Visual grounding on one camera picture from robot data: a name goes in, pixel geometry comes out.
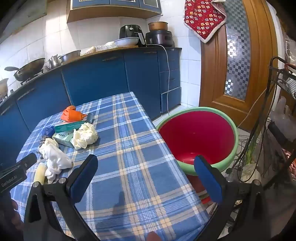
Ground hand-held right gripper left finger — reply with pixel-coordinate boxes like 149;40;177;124
23;154;100;241

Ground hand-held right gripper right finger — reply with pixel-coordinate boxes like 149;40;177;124
194;155;278;241

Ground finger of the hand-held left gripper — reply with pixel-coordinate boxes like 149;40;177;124
16;153;38;172

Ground pale yellow sponge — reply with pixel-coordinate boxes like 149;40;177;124
34;162;47;185

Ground white cloth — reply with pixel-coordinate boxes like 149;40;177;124
38;138;73;183

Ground blue plastic bag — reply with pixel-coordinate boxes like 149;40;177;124
42;125;55;138

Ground cream paper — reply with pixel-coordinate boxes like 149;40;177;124
70;122;99;150

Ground green tissue packet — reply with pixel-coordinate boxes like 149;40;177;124
52;130;75;148

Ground red basin with green rim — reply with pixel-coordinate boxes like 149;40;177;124
155;107;238;176

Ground long teal box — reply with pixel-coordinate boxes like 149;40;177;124
54;120;90;134

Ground orange plastic bag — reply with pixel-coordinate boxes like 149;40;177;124
61;105;88;122

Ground white plastic bag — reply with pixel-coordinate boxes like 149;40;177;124
240;163;258;181

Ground blue plaid tablecloth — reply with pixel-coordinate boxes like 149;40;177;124
10;91;211;241

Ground green onions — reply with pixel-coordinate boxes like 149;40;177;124
245;130;260;165

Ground beige clay pot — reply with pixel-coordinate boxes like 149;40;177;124
0;78;9;99

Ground black wok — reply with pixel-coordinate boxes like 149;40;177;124
5;58;45;81

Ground clear plastic bags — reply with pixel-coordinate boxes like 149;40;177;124
270;95;296;142

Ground wooden door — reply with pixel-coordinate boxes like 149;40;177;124
199;0;278;131

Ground blue kitchen cabinet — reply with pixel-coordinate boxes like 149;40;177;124
0;47;182;167

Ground steel kettle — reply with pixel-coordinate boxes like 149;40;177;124
45;54;62;69

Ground steel pot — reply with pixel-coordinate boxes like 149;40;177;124
59;50;82;65

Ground white bowl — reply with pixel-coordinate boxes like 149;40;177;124
114;37;139;47

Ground dark rice cooker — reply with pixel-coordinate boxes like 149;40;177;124
145;31;175;48

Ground black air fryer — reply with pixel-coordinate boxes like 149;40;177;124
119;25;147;47

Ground red patterned cloth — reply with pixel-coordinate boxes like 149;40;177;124
184;0;227;43

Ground brown pot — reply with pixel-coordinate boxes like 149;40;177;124
148;21;168;32

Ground bundle of grey cables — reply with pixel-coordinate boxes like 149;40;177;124
231;134;250;173

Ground black wire rack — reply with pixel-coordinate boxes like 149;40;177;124
240;57;296;188

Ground beige cable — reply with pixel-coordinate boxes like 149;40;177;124
238;87;270;128

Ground white power cable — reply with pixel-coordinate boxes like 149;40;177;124
159;44;172;116

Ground blue wall cabinet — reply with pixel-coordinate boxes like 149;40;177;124
67;0;163;23

